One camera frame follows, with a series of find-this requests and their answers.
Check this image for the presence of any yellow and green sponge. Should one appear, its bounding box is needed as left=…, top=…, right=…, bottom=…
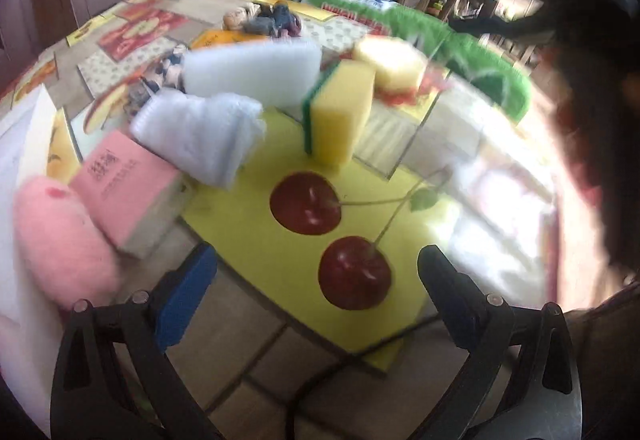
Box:
left=302, top=60, right=377, bottom=167

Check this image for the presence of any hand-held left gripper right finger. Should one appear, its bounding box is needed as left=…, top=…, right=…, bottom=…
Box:
left=417, top=245, right=583, bottom=440

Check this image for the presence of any green wrapped package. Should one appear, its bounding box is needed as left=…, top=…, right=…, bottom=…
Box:
left=283, top=0, right=532, bottom=125

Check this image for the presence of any pink packet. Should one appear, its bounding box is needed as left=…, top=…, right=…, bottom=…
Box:
left=69, top=130, right=193, bottom=258

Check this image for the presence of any white cardboard tray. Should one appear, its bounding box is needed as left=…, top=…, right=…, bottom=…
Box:
left=0, top=87, right=83, bottom=426

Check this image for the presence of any pink plush ball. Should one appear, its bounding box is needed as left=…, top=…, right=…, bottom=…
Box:
left=12, top=176, right=123, bottom=313

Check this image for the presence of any black cable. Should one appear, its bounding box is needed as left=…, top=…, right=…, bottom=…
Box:
left=285, top=320, right=441, bottom=440

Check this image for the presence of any fruit print tablecloth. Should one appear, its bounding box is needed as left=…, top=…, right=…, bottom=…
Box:
left=0, top=0, right=563, bottom=440

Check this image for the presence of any pale yellow foam block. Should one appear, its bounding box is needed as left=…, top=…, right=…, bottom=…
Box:
left=352, top=37, right=427, bottom=93

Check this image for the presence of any white cloth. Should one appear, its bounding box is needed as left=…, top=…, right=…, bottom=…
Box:
left=131, top=88, right=267, bottom=191

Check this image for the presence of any cartoon figure keychain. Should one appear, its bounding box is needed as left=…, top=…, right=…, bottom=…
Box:
left=127, top=47, right=188, bottom=108
left=222, top=4, right=303, bottom=39

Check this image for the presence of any white foam sponge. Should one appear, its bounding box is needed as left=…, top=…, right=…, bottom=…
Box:
left=182, top=40, right=323, bottom=109

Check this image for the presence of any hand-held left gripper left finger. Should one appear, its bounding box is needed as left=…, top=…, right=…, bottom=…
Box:
left=50, top=241, right=227, bottom=440

